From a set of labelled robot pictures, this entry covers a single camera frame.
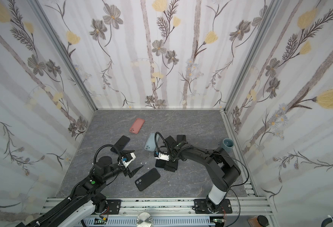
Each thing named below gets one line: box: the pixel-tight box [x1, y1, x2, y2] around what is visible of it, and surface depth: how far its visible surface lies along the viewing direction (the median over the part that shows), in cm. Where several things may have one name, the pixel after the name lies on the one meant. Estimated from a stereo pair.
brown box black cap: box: [247, 214, 270, 227], surface depth 64 cm
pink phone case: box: [129, 118, 145, 134], surface depth 113 cm
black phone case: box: [134, 167, 161, 192], surface depth 86 cm
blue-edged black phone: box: [155, 158, 167, 169], surface depth 82 cm
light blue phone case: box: [144, 132, 160, 152], surface depth 101 cm
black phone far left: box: [110, 135, 131, 154], surface depth 103 cm
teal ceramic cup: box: [220, 138, 235, 153], surface depth 95 cm
